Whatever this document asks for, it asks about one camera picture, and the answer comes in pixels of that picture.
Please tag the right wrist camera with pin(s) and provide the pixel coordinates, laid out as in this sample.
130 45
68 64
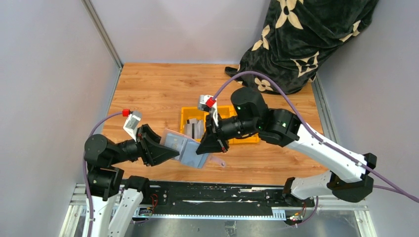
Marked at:
208 104

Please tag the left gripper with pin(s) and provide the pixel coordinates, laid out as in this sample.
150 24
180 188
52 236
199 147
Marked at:
144 144

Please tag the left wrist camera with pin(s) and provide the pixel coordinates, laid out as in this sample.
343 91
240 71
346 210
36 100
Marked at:
133 119

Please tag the yellow bin with silver cards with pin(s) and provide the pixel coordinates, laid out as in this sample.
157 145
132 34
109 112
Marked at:
191 112

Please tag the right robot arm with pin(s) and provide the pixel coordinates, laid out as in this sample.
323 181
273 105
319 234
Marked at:
347 177

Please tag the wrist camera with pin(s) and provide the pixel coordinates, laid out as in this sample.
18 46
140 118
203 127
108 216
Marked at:
133 119
208 104

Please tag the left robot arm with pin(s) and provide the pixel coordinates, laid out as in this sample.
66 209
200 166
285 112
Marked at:
104 176

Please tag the beige leather card holder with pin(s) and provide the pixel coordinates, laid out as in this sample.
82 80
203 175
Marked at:
186 146

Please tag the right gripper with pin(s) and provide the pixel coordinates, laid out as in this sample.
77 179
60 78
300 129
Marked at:
215 130

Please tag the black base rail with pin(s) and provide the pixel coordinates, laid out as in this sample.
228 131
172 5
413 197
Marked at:
185 200

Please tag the silver cards in bin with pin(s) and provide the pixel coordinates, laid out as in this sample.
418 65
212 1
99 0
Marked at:
194 128

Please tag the black floral blanket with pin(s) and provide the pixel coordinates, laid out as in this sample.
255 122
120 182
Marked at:
297 37

